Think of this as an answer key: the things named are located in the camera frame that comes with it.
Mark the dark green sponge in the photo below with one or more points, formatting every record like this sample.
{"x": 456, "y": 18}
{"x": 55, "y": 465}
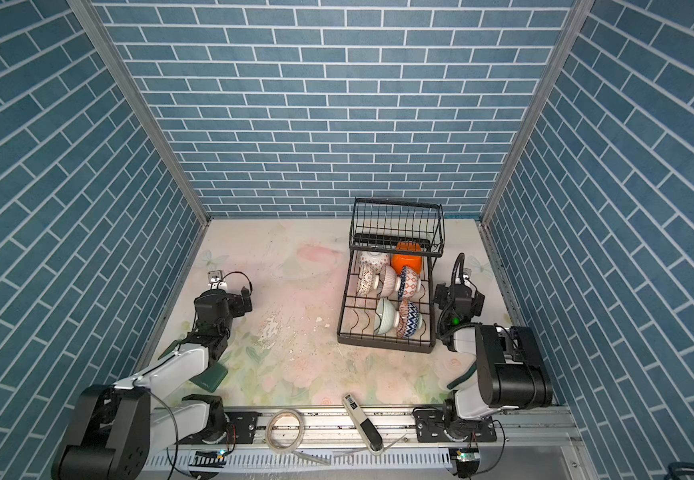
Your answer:
{"x": 207, "y": 379}

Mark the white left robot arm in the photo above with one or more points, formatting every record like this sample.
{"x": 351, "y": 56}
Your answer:
{"x": 114, "y": 428}

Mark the green patterned ceramic bowl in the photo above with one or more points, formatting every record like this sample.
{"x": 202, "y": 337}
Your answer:
{"x": 374, "y": 260}

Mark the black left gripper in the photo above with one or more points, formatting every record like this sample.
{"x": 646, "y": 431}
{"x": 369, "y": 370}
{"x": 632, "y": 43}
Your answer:
{"x": 239, "y": 308}

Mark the red striped ceramic bowl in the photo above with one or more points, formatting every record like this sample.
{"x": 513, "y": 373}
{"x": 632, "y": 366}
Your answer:
{"x": 389, "y": 282}

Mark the aluminium corner post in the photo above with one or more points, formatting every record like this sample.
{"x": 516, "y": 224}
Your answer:
{"x": 92, "y": 25}
{"x": 571, "y": 29}

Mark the orange plastic bowl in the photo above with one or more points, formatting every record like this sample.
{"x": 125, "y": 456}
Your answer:
{"x": 407, "y": 254}

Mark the aluminium corner post left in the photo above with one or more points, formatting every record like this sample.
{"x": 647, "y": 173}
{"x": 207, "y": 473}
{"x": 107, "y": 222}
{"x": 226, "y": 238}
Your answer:
{"x": 92, "y": 25}

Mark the black silver handheld scanner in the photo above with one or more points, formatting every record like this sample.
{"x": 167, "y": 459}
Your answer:
{"x": 365, "y": 427}

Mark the aluminium corner post right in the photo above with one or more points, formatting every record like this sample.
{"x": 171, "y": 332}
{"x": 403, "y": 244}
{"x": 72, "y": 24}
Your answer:
{"x": 571, "y": 29}

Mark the green striped ceramic bowl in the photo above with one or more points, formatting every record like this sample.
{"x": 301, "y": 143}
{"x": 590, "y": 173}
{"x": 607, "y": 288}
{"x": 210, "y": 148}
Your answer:
{"x": 386, "y": 317}

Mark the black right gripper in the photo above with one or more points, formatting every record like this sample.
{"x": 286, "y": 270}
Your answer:
{"x": 443, "y": 295}

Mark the blue triangle patterned bowl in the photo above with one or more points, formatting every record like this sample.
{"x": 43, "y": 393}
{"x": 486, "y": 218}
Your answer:
{"x": 408, "y": 283}

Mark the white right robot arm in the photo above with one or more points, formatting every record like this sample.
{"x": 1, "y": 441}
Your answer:
{"x": 508, "y": 372}

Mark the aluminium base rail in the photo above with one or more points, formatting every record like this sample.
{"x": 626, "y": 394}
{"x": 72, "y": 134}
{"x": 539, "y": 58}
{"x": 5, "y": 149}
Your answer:
{"x": 536, "y": 444}

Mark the black wire dish rack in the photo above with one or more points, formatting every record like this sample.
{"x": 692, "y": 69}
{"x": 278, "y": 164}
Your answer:
{"x": 379, "y": 225}

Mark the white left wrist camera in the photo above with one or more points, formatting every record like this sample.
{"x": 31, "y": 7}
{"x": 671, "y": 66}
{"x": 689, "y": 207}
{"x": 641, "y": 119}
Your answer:
{"x": 216, "y": 280}

